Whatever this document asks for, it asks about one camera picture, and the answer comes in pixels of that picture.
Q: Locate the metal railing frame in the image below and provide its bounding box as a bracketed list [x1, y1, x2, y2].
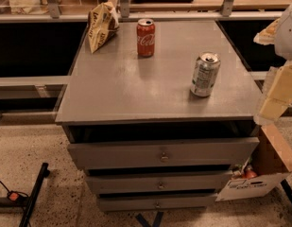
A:
[0, 0, 292, 23]

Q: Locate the orange black cable plug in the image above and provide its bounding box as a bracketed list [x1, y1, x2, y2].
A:
[8, 191, 28, 203]

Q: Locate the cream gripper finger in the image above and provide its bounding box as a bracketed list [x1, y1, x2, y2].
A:
[253, 19, 280, 45]
[253, 61, 292, 126]

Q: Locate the black metal stand leg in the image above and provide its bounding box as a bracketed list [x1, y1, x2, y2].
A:
[19, 163, 50, 227]

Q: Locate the top grey drawer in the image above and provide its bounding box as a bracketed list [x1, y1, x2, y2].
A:
[67, 137, 259, 169]

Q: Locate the bottom grey drawer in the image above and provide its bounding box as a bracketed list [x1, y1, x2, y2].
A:
[97, 193, 217, 212]

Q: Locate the grey drawer cabinet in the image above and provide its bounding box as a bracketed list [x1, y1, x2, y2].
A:
[56, 21, 260, 201]

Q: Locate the cardboard box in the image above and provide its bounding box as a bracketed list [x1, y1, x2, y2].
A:
[217, 125, 292, 201]

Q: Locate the silver green 7up can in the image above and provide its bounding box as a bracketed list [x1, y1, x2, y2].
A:
[190, 52, 221, 97]

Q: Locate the middle grey drawer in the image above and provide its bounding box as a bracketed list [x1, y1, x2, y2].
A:
[86, 171, 232, 194]

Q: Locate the red coke can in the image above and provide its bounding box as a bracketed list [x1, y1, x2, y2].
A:
[136, 18, 155, 57]

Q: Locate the grey drawer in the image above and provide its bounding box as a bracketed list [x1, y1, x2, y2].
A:
[67, 137, 259, 169]
[86, 171, 232, 194]
[97, 193, 217, 212]

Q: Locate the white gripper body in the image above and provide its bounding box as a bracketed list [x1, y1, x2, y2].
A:
[274, 4, 292, 61]

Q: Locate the yellow chip bag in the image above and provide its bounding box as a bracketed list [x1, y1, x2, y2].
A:
[87, 2, 119, 53]

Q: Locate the red item in box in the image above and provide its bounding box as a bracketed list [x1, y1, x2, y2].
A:
[244, 165, 257, 179]

